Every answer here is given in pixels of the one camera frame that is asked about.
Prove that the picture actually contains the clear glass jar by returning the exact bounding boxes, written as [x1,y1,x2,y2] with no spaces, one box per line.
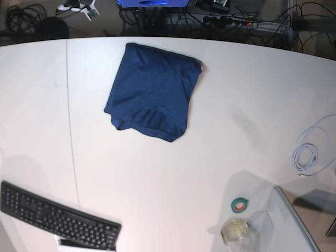
[220,218,253,251]

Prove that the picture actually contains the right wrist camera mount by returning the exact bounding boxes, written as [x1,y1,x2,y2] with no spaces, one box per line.
[55,0,100,20]

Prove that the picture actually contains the black computer keyboard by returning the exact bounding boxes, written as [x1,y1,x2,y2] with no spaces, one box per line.
[1,181,122,251]

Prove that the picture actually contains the blue box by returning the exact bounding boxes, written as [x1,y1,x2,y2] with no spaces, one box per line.
[117,0,189,8]

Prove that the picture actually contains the coiled white cable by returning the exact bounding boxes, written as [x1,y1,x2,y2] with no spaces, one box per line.
[292,114,336,177]

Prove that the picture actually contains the black power strip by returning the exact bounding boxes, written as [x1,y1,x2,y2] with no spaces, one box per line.
[202,15,259,29]

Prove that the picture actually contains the dark blue t-shirt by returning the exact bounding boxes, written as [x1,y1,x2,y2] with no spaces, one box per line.
[104,43,202,142]

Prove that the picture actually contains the green electrical tape roll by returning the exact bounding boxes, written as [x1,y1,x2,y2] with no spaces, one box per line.
[230,197,248,213]

